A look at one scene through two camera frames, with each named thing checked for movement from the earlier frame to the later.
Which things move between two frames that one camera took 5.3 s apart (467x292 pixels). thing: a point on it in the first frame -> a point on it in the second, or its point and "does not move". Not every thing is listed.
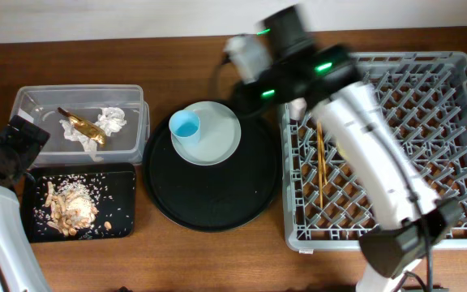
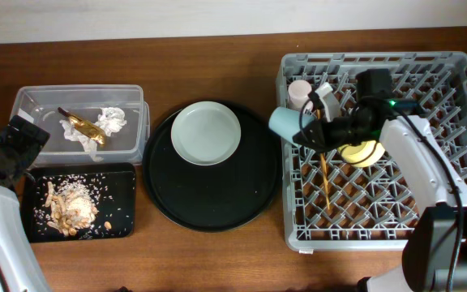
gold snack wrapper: x=85 y=127 does not move
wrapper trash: x=109 y=120 does not move
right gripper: x=261 y=99 -> x=322 y=134
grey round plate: x=220 y=133 does not move
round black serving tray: x=214 y=198 does not move
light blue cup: x=184 y=126 -> x=285 y=122
